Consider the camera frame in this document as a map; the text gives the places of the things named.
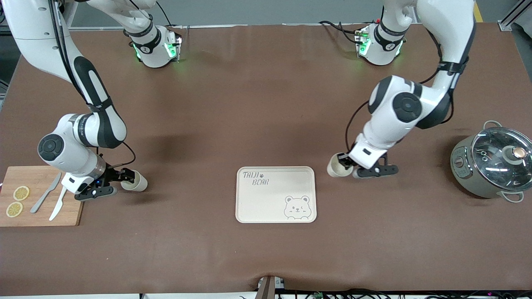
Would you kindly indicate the cream paper cup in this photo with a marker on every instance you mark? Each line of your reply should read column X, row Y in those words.
column 140, row 182
column 334, row 170

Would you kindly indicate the glass pot lid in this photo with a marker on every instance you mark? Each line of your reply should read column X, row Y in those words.
column 494, row 158

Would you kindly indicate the wooden cutting board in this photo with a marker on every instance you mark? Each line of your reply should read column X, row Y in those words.
column 37, row 216

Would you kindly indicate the white bear print tray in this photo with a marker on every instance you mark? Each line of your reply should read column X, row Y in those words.
column 270, row 203

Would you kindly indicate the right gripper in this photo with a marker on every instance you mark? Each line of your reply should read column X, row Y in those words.
column 111, row 175

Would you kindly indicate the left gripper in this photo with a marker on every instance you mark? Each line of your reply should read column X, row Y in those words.
column 344, row 159

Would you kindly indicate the aluminium frame profile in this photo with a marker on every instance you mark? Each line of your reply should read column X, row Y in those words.
column 513, row 16

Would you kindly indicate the grey plastic knife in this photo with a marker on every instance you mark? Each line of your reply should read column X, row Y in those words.
column 43, row 197

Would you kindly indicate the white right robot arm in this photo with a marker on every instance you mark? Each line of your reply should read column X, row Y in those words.
column 33, row 37

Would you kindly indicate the yellow lemon slice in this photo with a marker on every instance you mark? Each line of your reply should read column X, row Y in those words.
column 21, row 193
column 14, row 209

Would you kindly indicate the green-lit arm base box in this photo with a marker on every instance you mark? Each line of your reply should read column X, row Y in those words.
column 362, row 41
column 172, row 45

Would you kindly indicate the brown table mat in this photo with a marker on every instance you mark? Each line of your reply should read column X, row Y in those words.
column 266, row 104

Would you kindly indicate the white plastic knife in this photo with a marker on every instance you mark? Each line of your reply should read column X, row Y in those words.
column 57, row 209

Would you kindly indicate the grey-green cooking pot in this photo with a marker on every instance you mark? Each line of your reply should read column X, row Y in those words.
column 465, row 174

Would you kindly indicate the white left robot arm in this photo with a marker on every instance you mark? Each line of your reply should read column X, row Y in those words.
column 449, row 33

